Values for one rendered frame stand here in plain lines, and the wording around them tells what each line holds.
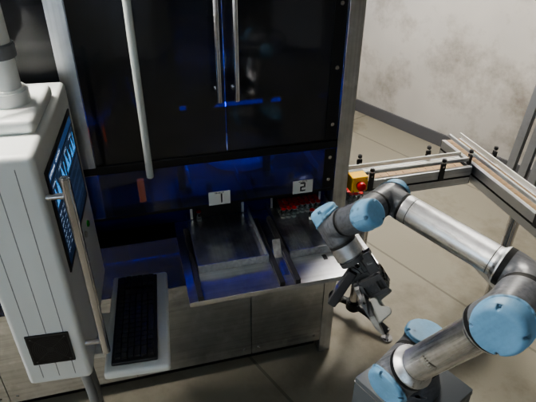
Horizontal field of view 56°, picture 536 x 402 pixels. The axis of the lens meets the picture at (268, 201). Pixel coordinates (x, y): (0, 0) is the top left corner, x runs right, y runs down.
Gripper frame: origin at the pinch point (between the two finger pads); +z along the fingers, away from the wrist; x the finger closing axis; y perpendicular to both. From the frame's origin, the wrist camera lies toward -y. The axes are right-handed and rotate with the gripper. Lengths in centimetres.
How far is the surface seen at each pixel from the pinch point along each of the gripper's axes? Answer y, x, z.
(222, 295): -49, 23, -21
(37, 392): -164, 41, -17
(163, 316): -70, 18, -26
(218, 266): -50, 34, -29
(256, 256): -38, 40, -24
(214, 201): -47, 54, -49
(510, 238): 41, 109, 37
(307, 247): -23, 50, -16
